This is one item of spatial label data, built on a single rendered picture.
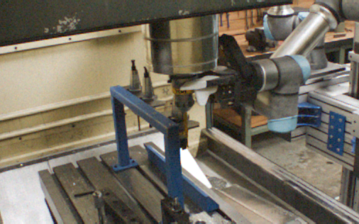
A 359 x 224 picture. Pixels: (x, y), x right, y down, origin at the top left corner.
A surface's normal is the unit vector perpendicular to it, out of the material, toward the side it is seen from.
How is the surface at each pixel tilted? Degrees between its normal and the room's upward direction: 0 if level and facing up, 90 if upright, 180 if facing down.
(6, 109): 90
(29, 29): 90
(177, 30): 90
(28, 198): 24
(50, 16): 90
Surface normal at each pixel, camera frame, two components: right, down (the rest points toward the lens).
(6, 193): 0.15, -0.73
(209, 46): 0.69, 0.22
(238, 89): 0.47, 0.29
